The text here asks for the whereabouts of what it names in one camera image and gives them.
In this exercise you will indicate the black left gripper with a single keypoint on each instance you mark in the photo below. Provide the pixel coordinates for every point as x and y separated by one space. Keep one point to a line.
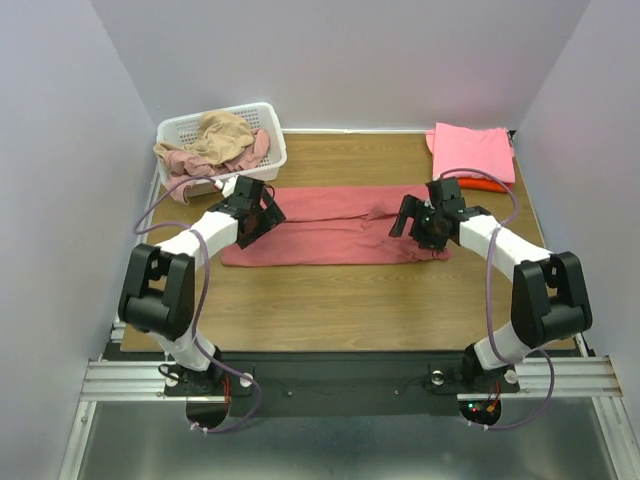
267 215

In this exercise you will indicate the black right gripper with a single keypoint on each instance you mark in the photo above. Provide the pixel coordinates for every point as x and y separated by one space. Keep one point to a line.
413 220

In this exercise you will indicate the dusty red t-shirt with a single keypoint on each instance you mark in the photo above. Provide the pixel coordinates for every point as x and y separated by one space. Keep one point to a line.
345 225

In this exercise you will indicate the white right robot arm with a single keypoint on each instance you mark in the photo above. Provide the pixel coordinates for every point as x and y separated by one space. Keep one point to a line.
549 298

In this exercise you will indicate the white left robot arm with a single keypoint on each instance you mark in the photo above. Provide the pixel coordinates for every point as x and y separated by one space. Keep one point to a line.
166 284

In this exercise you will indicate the folded orange t-shirt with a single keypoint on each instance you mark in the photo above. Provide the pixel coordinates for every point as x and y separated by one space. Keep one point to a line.
482 184

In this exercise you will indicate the folded light pink t-shirt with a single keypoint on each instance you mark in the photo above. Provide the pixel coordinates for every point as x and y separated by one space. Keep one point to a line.
460 151

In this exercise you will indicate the beige t-shirt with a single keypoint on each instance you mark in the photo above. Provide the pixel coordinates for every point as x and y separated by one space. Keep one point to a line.
221 137

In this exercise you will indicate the white plastic laundry basket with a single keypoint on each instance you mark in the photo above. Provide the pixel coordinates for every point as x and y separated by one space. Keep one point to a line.
182 130

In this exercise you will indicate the mauve pink t-shirt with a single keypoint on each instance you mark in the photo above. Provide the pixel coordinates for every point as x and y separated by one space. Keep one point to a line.
184 167

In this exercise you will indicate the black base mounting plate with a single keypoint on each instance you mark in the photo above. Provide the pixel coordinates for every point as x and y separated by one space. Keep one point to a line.
332 384

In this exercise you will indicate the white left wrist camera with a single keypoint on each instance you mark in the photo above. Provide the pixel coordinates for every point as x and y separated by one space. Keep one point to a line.
227 187

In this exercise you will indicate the aluminium table frame rail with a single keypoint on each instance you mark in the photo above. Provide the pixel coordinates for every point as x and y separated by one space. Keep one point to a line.
159 297

